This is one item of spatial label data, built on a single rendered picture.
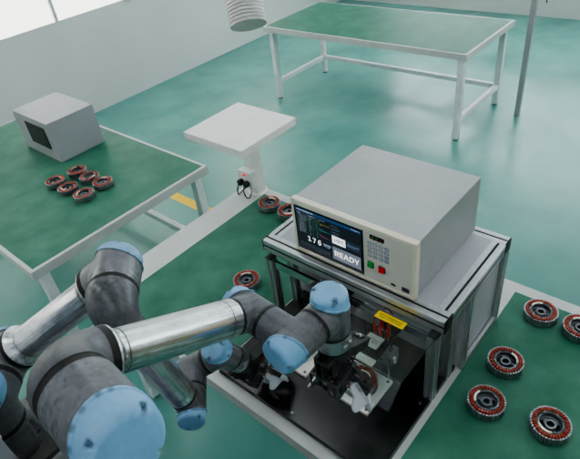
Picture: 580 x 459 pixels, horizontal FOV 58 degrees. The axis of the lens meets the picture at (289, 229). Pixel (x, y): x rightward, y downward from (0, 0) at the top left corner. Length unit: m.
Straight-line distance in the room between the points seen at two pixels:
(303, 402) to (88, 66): 5.02
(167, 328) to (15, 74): 5.10
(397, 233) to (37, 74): 4.95
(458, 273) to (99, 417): 1.18
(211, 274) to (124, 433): 1.61
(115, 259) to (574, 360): 1.46
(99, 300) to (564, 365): 1.44
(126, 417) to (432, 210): 1.07
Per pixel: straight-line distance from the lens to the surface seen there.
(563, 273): 3.44
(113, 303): 1.20
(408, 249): 1.43
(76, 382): 0.75
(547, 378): 1.90
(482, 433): 1.74
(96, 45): 6.24
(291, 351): 0.96
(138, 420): 0.72
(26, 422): 1.55
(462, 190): 1.63
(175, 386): 1.36
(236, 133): 2.31
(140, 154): 3.37
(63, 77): 6.09
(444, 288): 1.59
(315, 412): 1.73
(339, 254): 1.61
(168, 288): 2.27
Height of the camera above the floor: 2.21
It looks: 37 degrees down
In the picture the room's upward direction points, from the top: 8 degrees counter-clockwise
